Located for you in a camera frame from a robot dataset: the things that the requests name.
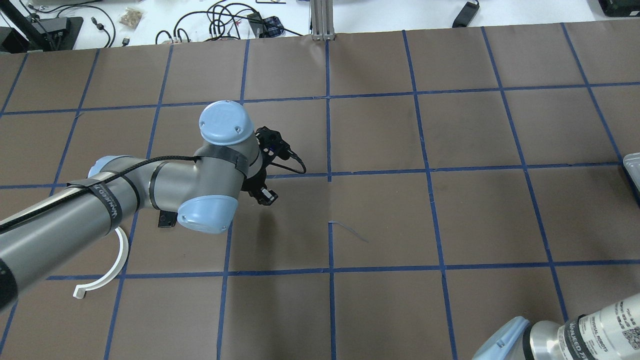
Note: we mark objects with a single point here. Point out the bag of small parts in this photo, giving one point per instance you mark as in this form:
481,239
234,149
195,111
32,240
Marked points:
131,17

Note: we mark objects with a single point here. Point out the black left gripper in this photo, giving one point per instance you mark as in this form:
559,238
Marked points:
251,184

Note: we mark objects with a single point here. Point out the black stand base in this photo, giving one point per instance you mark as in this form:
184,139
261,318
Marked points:
60,34

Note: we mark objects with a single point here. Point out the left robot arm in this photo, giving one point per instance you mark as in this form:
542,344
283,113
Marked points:
202,190

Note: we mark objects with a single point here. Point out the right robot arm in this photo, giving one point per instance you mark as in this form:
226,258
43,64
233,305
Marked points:
611,333

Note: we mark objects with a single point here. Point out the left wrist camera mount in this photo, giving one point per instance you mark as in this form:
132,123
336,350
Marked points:
272,145

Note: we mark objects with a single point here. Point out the black brake pad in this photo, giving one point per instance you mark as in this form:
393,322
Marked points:
167,219

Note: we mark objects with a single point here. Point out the aluminium frame post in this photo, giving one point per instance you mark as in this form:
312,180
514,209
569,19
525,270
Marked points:
322,20

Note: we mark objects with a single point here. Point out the black power adapter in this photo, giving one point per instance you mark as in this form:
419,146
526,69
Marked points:
466,14

